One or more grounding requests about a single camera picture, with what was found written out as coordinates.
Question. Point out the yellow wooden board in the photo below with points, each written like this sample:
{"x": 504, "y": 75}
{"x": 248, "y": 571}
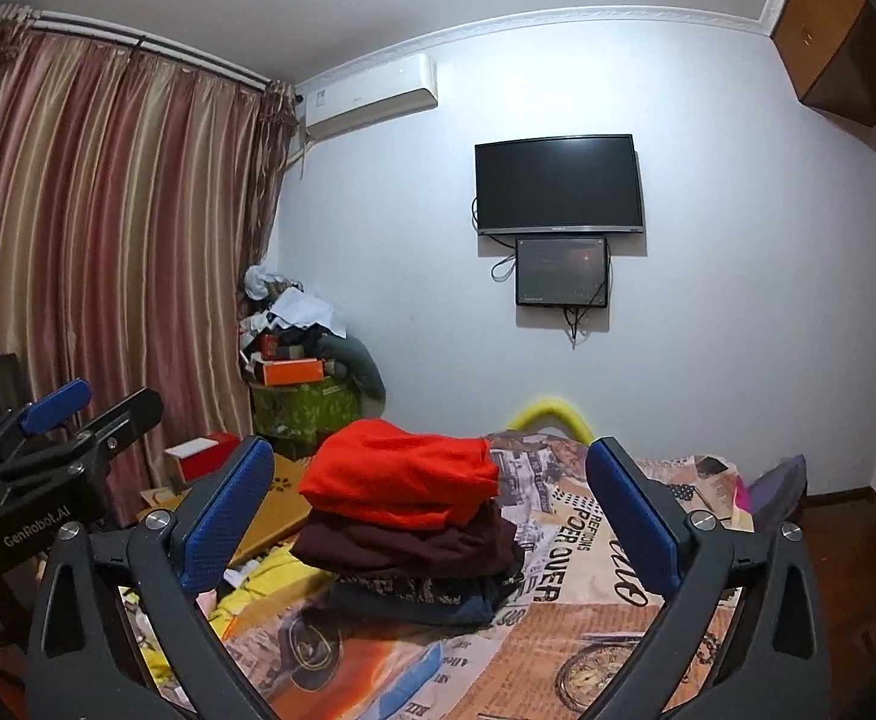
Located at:
{"x": 280, "y": 495}

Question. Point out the maroon folded garment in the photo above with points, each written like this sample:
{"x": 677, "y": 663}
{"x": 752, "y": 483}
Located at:
{"x": 408, "y": 540}

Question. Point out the red and white box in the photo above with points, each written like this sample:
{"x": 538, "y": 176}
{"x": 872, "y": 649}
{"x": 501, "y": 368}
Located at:
{"x": 213, "y": 457}

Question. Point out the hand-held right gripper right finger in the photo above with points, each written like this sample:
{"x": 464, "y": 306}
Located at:
{"x": 633, "y": 517}

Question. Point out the white air conditioner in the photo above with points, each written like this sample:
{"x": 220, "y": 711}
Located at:
{"x": 367, "y": 97}

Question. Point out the printed blanket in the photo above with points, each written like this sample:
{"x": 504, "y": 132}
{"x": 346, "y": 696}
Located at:
{"x": 595, "y": 615}

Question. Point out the green patterned box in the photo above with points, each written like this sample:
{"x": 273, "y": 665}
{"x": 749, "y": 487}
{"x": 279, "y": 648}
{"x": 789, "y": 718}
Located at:
{"x": 303, "y": 412}

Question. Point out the red zip jacket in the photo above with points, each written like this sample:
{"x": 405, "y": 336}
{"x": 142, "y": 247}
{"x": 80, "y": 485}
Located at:
{"x": 400, "y": 469}

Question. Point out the yellow foam tube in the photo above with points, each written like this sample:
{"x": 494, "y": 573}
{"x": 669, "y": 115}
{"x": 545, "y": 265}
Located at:
{"x": 547, "y": 406}

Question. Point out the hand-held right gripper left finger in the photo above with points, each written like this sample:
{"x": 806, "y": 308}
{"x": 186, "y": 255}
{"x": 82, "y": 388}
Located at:
{"x": 224, "y": 517}

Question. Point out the grey backpack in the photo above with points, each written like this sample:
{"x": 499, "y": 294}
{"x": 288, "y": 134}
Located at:
{"x": 775, "y": 491}

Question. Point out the curtain rail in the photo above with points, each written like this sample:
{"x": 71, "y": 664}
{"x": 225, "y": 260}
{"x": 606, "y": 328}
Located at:
{"x": 145, "y": 45}

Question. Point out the white crumpled cloth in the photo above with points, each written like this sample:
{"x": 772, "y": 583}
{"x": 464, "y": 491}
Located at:
{"x": 303, "y": 311}

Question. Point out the large wall television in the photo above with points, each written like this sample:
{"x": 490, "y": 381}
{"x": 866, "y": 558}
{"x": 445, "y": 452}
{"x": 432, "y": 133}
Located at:
{"x": 558, "y": 184}

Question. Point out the orange box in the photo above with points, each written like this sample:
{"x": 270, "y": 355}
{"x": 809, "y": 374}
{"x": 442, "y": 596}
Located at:
{"x": 292, "y": 373}

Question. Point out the yellow garment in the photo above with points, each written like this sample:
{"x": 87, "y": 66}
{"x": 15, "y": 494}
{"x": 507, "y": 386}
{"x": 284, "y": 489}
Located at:
{"x": 273, "y": 577}

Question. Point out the wooden wall cabinet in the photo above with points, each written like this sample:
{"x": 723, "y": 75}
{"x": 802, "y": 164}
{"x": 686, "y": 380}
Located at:
{"x": 820, "y": 30}

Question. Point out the small wall monitor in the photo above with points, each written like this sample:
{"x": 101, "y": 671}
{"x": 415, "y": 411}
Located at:
{"x": 562, "y": 270}

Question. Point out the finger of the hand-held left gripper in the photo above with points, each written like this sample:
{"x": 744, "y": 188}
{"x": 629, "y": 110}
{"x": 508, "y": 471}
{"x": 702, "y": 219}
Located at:
{"x": 55, "y": 403}
{"x": 127, "y": 418}

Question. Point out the striped red curtain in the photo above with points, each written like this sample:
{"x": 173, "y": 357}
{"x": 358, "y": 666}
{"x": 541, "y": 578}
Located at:
{"x": 108, "y": 240}

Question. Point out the navy garment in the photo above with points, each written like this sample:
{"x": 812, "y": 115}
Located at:
{"x": 408, "y": 609}

